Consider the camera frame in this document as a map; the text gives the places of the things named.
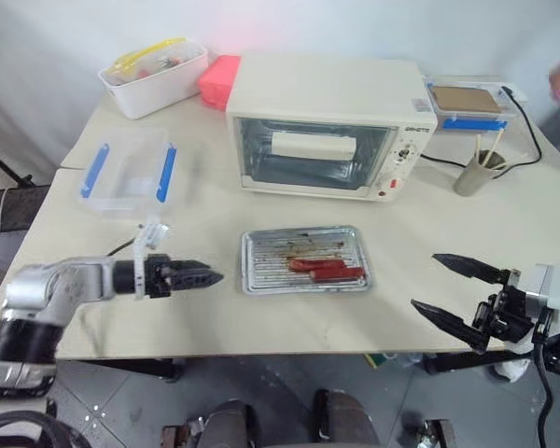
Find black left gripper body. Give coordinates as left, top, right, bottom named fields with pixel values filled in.
left=144, top=253, right=175, bottom=299

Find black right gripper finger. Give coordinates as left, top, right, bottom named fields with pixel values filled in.
left=410, top=299, right=490, bottom=355
left=430, top=253, right=513, bottom=287

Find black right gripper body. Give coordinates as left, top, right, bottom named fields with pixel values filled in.
left=470, top=268, right=541, bottom=354

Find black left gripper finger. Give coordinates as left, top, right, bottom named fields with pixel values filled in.
left=170, top=259, right=226, bottom=278
left=170, top=274, right=226, bottom=292

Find silver metal baking tray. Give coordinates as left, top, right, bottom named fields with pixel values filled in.
left=240, top=225, right=373, bottom=297

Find red sausage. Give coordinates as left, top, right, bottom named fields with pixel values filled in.
left=288, top=258, right=345, bottom=273
left=309, top=266, right=367, bottom=284

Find cream white toaster oven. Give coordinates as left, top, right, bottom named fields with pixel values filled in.
left=225, top=52, right=439, bottom=204

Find white shoe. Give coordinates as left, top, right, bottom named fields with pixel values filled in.
left=488, top=357, right=529, bottom=383

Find grey cup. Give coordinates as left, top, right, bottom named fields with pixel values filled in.
left=453, top=148, right=509, bottom=199

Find empty clear container blue clasps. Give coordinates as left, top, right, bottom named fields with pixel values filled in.
left=76, top=129, right=179, bottom=220

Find dark rounded shape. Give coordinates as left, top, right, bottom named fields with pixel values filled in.
left=199, top=398, right=259, bottom=448
left=311, top=388, right=380, bottom=448

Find clear lidded container blue clasps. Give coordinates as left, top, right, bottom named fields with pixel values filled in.
left=423, top=76, right=529, bottom=135

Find black box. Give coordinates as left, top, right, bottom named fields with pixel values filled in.
left=0, top=183, right=53, bottom=235

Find brown cardboard sheet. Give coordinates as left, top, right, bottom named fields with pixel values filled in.
left=431, top=85, right=504, bottom=114

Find white plastic storage bin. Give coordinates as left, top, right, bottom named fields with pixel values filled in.
left=97, top=36, right=210, bottom=120

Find black tripod stand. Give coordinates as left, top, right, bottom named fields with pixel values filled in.
left=0, top=141, right=35, bottom=189

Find pink plastic box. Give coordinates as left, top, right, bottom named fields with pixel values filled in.
left=196, top=54, right=242, bottom=112

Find yellow zip plastic bag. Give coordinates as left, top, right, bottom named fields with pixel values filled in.
left=113, top=37, right=189, bottom=72

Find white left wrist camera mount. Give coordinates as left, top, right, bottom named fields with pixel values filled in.
left=132, top=215, right=173, bottom=301

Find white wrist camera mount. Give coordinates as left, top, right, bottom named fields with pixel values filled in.
left=132, top=215, right=173, bottom=301
left=511, top=262, right=560, bottom=338

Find black table frame bar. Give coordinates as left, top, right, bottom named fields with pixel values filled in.
left=423, top=348, right=534, bottom=375
left=87, top=357, right=184, bottom=383

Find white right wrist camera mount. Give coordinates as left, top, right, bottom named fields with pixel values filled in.
left=511, top=262, right=560, bottom=338

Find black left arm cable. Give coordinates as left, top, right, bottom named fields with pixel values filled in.
left=104, top=236, right=137, bottom=259

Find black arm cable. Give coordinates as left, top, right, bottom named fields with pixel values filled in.
left=530, top=321, right=560, bottom=448
left=104, top=236, right=137, bottom=259

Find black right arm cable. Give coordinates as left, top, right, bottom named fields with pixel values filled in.
left=530, top=321, right=560, bottom=448

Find black oven power cable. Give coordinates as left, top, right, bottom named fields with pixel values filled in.
left=418, top=85, right=543, bottom=168

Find glass oven door white handle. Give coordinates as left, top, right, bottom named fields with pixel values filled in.
left=231, top=116, right=400, bottom=193

